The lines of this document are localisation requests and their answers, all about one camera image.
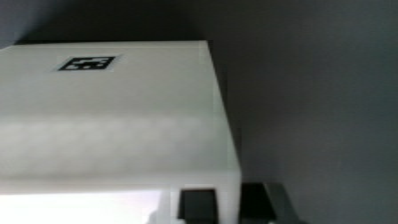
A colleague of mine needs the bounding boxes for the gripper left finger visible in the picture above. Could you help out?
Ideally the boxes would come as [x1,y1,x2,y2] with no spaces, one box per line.
[177,189,218,224]

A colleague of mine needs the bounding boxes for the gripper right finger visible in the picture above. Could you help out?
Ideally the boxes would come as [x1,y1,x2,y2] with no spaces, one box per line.
[238,182,305,224]

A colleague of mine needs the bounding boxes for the white drawer cabinet box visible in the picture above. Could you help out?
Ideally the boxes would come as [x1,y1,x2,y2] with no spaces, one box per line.
[0,41,241,224]

